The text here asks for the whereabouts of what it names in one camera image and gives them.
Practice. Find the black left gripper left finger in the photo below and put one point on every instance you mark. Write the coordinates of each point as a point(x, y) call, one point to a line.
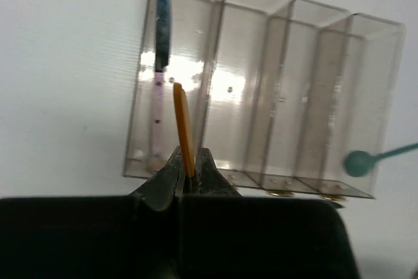
point(158, 191)

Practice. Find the clear four-slot utensil organizer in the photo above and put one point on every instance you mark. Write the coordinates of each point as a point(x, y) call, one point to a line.
point(279, 91)

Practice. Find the orange plastic knife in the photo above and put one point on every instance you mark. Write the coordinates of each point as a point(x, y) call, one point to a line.
point(185, 134)

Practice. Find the teal plastic spoon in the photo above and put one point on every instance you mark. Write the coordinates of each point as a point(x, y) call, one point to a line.
point(359, 163)

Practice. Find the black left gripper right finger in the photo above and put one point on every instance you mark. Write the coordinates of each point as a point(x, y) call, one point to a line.
point(208, 180)

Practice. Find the metal knife pink handle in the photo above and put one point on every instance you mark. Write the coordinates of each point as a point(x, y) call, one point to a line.
point(162, 53)

